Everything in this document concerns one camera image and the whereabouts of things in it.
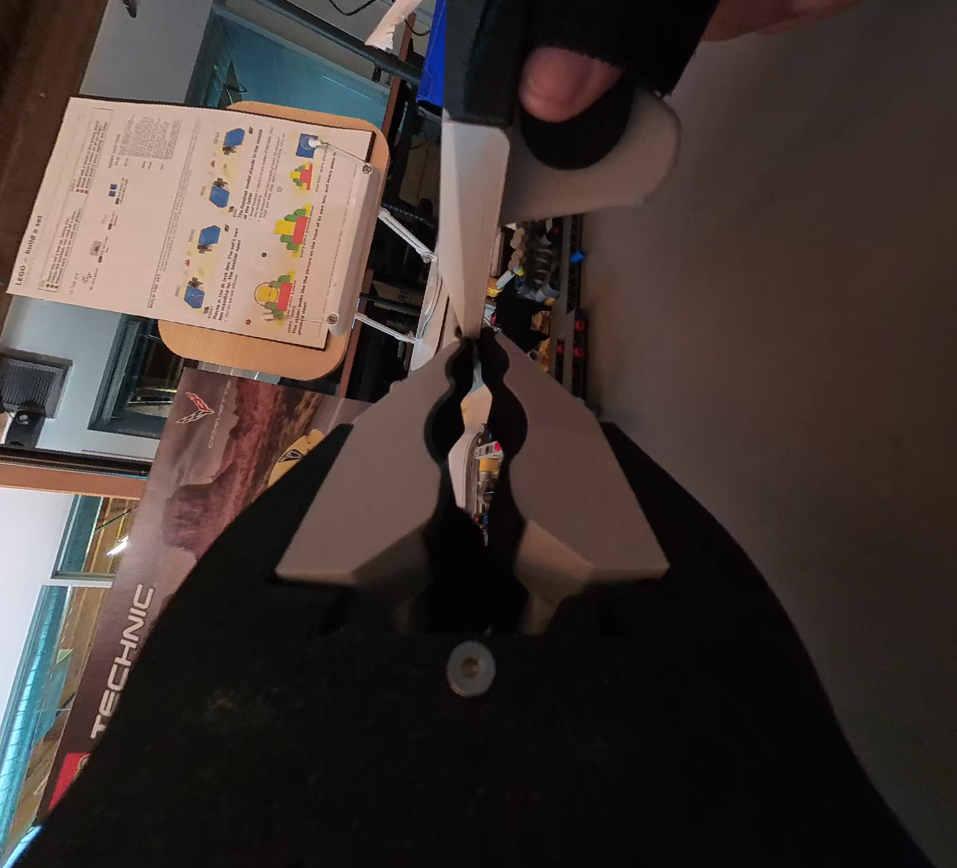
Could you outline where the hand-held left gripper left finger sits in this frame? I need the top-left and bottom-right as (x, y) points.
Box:
(275, 339), (483, 633)

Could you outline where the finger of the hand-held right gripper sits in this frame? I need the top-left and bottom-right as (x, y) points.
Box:
(436, 117), (512, 342)

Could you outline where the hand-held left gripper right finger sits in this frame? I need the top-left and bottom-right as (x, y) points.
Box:
(478, 328), (671, 636)

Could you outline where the lego car chassis model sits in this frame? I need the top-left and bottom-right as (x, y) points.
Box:
(462, 214), (601, 525)

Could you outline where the lego set box yellow car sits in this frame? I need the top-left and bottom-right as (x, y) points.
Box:
(33, 367), (354, 828)

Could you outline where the blue plastic bin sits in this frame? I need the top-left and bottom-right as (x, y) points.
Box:
(416, 0), (450, 113)

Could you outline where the printed instruction sheet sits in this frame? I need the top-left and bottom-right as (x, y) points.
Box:
(6, 97), (376, 351)

